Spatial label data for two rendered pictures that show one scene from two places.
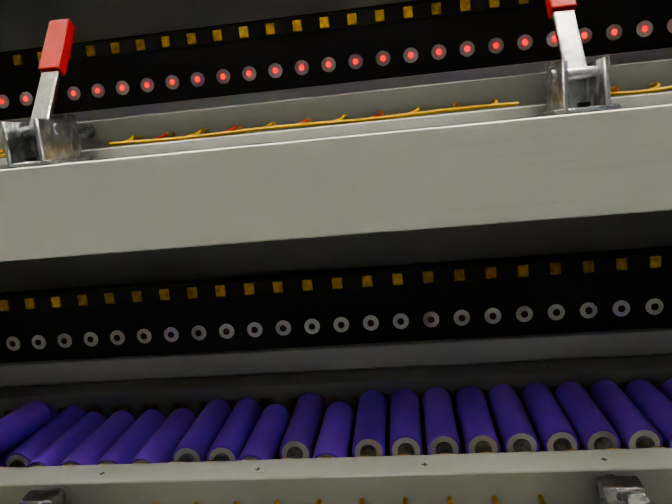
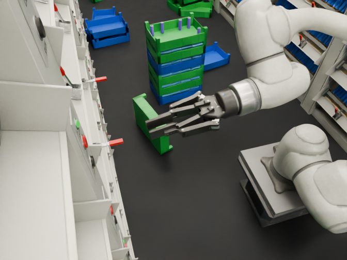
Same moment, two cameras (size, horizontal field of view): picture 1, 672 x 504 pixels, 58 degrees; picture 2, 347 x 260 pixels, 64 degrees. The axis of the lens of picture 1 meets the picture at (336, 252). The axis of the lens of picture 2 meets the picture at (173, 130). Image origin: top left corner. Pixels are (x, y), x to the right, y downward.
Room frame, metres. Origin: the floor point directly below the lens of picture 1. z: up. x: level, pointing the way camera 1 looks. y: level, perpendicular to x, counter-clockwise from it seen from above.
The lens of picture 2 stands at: (0.30, 0.62, 1.26)
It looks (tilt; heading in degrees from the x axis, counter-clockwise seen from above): 49 degrees down; 244
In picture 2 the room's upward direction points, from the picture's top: straight up
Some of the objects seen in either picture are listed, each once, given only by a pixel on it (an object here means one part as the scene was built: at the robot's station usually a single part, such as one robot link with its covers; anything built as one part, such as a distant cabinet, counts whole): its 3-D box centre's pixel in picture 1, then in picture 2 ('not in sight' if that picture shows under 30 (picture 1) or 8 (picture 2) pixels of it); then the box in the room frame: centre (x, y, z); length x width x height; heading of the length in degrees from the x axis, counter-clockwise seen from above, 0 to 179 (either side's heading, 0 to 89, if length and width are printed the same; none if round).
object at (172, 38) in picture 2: not in sight; (175, 31); (-0.34, -0.69, 0.44); 0.30 x 0.20 x 0.08; 177
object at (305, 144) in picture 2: not in sight; (301, 151); (-0.43, 0.26, 0.40); 0.18 x 0.16 x 0.22; 75
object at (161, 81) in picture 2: not in sight; (175, 66); (-0.34, -0.69, 0.20); 0.30 x 0.20 x 0.08; 177
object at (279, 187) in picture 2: not in sight; (286, 165); (-0.43, 0.23, 0.26); 0.22 x 0.18 x 0.06; 76
